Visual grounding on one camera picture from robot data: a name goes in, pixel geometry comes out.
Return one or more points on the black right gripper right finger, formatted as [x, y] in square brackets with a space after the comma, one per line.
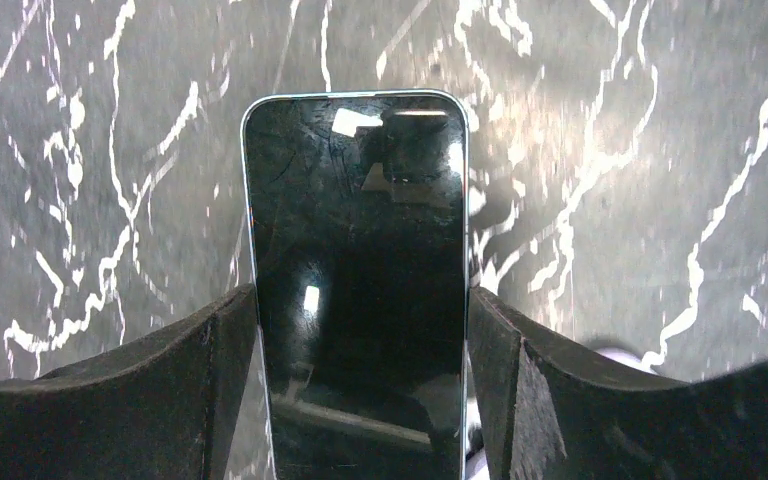
[553, 409]

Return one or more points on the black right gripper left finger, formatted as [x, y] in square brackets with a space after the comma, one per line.
[164, 406]

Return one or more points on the black phone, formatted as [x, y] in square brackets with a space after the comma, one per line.
[358, 233]

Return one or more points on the lavender phone case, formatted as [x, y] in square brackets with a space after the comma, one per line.
[624, 357]

